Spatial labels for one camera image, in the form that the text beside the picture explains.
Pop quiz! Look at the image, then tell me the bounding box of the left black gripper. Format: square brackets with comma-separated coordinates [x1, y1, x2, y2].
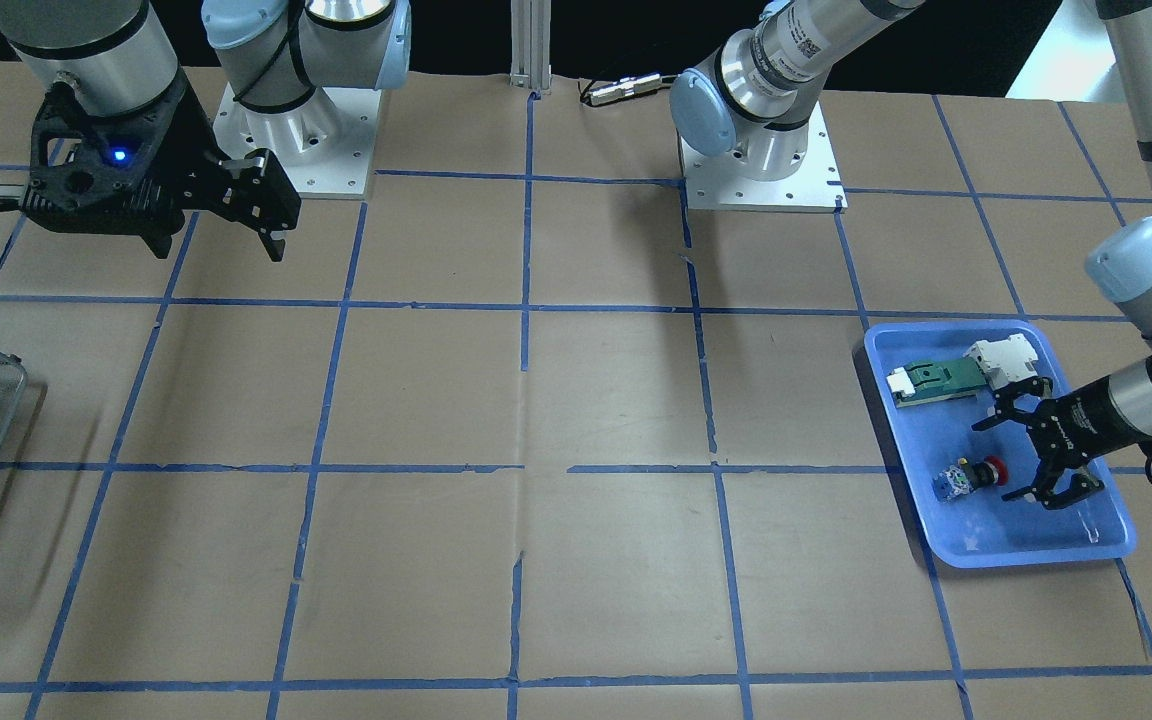
[972, 376, 1132, 511]

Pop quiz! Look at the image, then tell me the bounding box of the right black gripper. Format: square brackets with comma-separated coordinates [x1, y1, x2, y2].
[20, 70, 301, 263]

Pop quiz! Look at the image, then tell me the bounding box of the red emergency stop button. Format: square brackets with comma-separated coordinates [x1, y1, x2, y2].
[933, 455, 1010, 502]

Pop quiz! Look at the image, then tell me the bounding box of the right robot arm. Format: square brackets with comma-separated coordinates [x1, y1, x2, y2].
[0, 1, 412, 263]

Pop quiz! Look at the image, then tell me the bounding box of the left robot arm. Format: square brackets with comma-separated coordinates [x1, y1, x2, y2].
[669, 1, 1152, 510]

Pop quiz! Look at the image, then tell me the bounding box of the white circuit breaker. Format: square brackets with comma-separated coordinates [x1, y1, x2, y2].
[964, 333, 1038, 391]

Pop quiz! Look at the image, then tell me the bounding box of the blue plastic tray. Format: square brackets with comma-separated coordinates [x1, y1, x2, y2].
[864, 319, 1138, 569]

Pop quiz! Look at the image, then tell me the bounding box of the green terminal block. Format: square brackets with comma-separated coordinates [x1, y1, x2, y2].
[884, 357, 987, 407]

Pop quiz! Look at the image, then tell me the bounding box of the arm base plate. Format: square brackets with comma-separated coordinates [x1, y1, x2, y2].
[212, 86, 385, 200]
[679, 104, 849, 214]

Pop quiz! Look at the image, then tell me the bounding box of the aluminium profile post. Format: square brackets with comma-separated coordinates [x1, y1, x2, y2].
[509, 0, 552, 96]

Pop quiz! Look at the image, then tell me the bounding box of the metal cable connector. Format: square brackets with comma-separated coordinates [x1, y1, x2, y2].
[579, 71, 679, 108]

